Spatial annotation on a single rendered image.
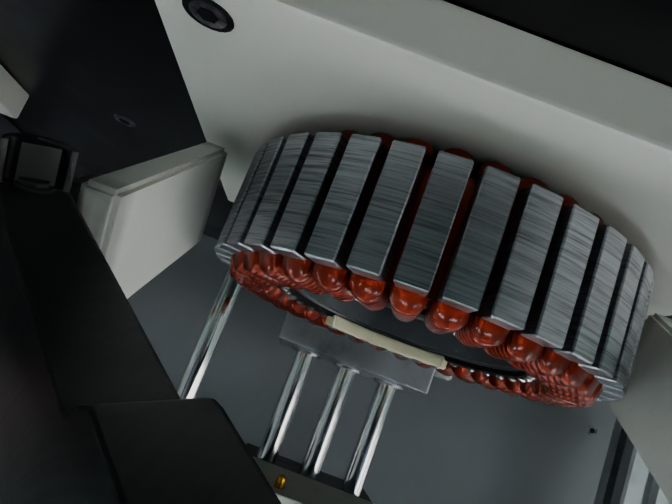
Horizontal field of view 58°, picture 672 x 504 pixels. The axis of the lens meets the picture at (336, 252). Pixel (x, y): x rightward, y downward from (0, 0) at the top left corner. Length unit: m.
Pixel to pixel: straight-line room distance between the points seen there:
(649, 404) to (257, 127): 0.12
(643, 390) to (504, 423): 0.26
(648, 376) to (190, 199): 0.13
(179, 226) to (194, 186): 0.01
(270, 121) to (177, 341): 0.29
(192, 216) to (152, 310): 0.27
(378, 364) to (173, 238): 0.16
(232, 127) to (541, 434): 0.34
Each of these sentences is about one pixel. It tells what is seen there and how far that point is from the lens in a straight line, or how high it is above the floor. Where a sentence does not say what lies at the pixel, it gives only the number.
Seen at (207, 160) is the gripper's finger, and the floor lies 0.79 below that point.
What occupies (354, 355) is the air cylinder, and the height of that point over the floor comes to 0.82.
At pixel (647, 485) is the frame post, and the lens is 0.42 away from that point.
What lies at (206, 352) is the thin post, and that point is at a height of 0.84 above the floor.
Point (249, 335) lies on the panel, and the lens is 0.42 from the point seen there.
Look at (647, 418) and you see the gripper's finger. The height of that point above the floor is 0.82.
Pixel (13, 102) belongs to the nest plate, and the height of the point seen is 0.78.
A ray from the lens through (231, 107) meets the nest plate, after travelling 0.16.
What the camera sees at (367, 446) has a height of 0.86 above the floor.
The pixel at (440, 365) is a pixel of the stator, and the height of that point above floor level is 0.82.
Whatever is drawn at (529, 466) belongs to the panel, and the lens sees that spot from 0.45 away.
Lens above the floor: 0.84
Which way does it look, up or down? 12 degrees down
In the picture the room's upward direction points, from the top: 159 degrees counter-clockwise
